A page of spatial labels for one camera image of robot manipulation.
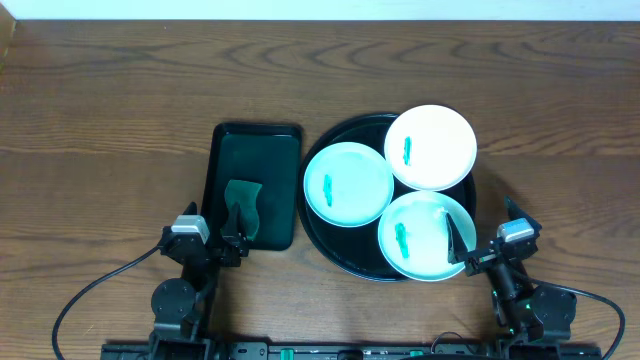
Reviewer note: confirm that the black rectangular tray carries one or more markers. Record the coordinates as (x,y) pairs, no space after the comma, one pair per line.
(265,154)

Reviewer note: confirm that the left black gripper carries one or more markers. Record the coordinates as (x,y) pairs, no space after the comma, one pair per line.
(209,250)

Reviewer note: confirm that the white plate top right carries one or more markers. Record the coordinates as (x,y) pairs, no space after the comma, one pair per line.
(430,147)

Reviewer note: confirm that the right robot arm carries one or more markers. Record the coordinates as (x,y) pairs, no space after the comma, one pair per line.
(538,317)

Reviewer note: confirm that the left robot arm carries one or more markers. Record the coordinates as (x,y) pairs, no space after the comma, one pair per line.
(183,305)

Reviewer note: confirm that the mint plate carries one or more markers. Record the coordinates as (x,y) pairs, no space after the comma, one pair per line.
(413,238)
(348,184)

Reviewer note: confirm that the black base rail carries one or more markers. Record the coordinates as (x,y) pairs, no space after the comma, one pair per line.
(263,351)

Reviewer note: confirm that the green sponge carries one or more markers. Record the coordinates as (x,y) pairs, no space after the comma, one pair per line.
(245,193)

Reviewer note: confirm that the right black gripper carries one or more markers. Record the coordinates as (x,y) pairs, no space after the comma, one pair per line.
(479,258)

